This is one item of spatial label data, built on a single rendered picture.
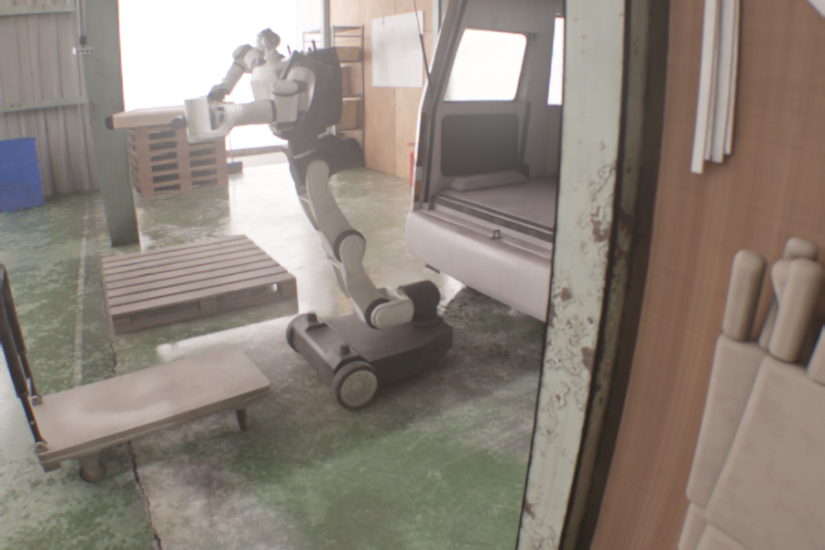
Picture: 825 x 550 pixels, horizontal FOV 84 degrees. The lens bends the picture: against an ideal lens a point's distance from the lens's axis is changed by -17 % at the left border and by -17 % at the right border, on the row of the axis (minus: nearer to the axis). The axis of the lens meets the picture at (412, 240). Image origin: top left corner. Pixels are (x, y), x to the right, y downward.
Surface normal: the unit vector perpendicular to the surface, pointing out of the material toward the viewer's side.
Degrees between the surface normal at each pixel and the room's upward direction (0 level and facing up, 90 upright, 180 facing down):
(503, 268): 85
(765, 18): 90
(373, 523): 0
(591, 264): 90
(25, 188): 90
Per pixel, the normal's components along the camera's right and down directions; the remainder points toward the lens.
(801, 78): -0.84, 0.16
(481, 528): 0.00, -0.96
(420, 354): 0.67, 0.22
